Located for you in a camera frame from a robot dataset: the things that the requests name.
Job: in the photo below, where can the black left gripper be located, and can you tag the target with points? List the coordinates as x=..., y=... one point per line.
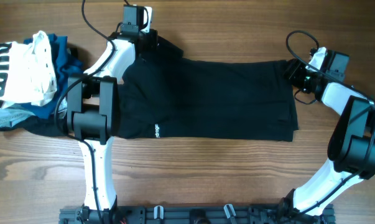
x=153, y=43

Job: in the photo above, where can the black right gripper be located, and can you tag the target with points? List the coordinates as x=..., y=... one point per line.
x=295, y=71

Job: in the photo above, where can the black t-shirt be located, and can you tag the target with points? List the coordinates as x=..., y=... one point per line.
x=165, y=95

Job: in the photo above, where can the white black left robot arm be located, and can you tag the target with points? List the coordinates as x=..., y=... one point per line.
x=93, y=117

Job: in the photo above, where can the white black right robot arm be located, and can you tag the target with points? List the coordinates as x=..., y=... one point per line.
x=351, y=149

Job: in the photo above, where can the white black striped garment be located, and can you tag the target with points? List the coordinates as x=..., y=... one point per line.
x=27, y=74

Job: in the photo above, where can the dark garment under pile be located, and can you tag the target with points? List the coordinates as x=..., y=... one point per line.
x=41, y=127

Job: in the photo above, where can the grey garment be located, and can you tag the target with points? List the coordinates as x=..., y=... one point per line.
x=11, y=116

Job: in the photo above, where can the black mounting rail base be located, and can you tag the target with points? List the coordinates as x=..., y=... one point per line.
x=227, y=214

